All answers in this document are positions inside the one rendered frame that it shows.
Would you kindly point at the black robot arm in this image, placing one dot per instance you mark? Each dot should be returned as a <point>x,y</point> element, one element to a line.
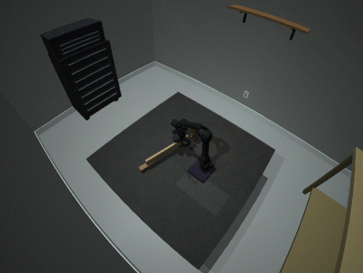
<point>205,138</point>

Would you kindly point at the long wooden bed rail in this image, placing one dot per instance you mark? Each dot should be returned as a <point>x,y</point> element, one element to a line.
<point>162,152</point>

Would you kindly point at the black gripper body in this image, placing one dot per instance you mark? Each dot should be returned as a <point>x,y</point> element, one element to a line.
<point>183,138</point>

